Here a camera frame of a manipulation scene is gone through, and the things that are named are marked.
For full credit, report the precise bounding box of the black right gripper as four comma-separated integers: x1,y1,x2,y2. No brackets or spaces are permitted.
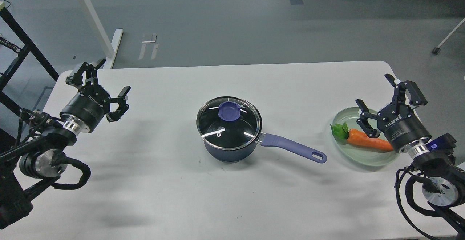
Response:
355,74,432,153

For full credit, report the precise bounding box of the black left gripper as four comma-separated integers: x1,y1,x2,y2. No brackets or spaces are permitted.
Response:
60,59,131,133

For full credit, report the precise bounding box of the glass lid with blue knob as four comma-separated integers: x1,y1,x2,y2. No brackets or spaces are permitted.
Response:
196,96,262,151

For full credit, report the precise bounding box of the blue saucepan with handle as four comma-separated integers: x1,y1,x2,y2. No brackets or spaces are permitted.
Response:
204,133,327,164

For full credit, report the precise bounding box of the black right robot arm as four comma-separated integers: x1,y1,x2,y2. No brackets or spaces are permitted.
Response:
356,74,464,240

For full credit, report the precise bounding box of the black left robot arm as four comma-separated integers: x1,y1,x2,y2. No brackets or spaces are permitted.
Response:
0,59,130,229

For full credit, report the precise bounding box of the pale green glass plate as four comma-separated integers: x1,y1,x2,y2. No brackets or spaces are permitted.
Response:
330,107,400,167

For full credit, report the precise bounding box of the orange toy carrot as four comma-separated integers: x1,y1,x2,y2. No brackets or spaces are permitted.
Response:
330,122,394,152

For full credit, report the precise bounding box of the white stand leg with caster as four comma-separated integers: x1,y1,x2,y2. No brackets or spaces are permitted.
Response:
431,18,465,55

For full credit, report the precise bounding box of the black metal rack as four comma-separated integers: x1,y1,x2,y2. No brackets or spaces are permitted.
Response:
0,1,59,116

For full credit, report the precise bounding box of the white desk frame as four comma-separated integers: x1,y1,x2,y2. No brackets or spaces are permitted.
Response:
0,0,124,69

